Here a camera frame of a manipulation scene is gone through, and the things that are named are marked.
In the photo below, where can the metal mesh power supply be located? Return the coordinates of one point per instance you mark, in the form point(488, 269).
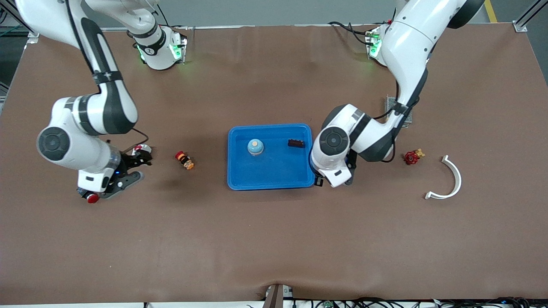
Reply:
point(388, 102)

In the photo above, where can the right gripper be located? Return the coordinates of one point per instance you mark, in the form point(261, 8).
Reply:
point(129, 161)

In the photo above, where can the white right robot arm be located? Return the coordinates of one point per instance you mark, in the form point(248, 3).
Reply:
point(85, 149)

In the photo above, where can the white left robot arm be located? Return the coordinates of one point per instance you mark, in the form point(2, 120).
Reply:
point(406, 47)

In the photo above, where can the aluminium frame post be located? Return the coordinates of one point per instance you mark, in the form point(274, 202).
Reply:
point(531, 17)
point(10, 21)

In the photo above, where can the red valve handwheel brass fitting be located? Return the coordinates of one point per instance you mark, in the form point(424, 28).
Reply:
point(412, 157)

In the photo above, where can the blue bell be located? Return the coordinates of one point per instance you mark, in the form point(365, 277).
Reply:
point(255, 147)

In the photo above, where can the red push button blue base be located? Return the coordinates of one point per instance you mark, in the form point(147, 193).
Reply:
point(92, 198)

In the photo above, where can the blue plastic tray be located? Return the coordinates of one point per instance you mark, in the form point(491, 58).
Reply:
point(274, 173)

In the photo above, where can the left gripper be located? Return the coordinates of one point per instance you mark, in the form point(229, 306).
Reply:
point(319, 181)

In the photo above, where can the red yellow emergency stop switch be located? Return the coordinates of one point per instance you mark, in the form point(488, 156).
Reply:
point(184, 160)

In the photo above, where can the brown table mat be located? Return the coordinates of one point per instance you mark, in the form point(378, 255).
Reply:
point(274, 235)

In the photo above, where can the white circuit breaker red switch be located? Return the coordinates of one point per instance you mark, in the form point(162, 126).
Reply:
point(141, 148)

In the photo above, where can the white curved plastic bracket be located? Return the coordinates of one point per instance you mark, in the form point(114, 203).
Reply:
point(458, 179)

